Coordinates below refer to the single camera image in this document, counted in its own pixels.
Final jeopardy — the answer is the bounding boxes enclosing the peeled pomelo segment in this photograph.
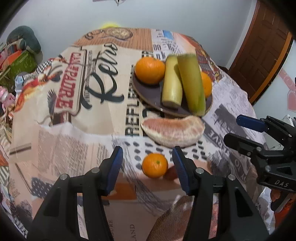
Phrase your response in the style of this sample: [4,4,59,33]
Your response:
[141,116,205,148]

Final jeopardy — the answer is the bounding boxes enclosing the large orange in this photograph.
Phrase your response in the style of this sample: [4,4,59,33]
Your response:
[200,71,213,99]
[135,57,166,84]

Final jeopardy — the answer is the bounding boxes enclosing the pink bunny toy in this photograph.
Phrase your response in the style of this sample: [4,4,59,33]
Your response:
[0,86,15,109]

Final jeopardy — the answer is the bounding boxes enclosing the checkered cloth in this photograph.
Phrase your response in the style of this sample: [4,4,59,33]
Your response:
[37,59,55,72]

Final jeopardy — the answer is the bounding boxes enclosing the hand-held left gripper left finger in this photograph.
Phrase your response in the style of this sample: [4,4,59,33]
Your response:
[26,146,124,241]

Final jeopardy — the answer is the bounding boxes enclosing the brown wooden door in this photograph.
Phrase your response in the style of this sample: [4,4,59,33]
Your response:
[228,0,293,105]

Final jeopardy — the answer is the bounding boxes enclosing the small orange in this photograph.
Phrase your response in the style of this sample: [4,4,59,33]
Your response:
[142,153,168,178]

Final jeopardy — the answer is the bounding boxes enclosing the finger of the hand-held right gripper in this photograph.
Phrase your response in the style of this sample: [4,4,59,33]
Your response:
[224,133,264,158]
[236,115,296,149]

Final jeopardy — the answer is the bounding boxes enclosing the brown woven cloth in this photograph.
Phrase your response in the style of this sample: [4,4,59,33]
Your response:
[146,197,197,241]

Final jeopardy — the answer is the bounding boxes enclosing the yellow foam arc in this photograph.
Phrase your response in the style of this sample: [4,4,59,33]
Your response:
[100,22,121,29]

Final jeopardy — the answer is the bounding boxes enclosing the white heart sticker wardrobe door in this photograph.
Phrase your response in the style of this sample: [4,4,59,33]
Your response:
[253,39,296,126]

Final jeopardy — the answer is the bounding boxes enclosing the grey pillow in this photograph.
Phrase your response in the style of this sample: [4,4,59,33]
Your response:
[6,25,42,54]

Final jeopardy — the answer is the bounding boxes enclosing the printed newspaper pattern tablecloth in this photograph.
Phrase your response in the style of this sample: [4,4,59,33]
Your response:
[9,28,266,241]

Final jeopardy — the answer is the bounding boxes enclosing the orange box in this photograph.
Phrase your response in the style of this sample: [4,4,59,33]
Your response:
[3,50,23,67]

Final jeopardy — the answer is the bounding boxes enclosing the dark grey round plate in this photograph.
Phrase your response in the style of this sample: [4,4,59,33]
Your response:
[132,70,213,117]

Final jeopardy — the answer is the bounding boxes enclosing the green patterned box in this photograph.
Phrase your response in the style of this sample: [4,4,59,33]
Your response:
[0,50,38,87]

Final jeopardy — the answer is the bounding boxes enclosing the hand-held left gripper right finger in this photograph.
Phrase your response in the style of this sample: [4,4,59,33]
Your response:
[172,146,270,241]

